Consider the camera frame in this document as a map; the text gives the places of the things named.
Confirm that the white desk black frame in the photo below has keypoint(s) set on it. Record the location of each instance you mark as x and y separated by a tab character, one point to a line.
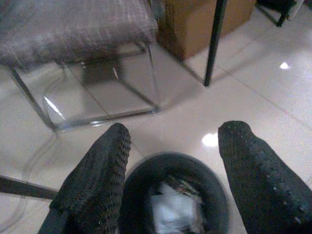
215	36

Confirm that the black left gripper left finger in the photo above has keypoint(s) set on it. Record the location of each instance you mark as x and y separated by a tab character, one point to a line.
97	185

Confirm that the brown cardboard box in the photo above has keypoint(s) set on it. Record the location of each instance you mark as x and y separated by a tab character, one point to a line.
190	26

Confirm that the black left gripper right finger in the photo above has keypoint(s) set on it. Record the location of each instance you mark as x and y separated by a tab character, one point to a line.
263	185

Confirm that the grey patterned fabric chair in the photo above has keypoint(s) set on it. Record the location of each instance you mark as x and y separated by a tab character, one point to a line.
68	26

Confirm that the white crumpled trash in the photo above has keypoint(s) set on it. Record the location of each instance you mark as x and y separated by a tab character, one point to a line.
170	209

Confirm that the black round rubbish bin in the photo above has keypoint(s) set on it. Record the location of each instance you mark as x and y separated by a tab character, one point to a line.
136	178

